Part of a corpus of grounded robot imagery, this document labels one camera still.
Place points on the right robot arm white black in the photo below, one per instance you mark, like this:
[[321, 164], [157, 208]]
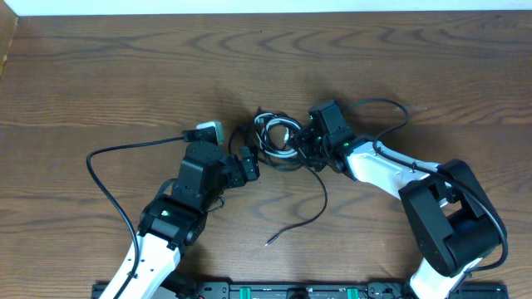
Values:
[[456, 227]]

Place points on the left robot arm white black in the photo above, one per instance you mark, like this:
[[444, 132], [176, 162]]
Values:
[[177, 215]]

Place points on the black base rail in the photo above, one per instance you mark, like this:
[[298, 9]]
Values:
[[225, 290]]

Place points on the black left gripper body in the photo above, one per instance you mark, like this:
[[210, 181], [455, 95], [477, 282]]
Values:
[[248, 167]]

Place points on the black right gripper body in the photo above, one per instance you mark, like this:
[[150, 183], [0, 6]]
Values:
[[305, 141]]

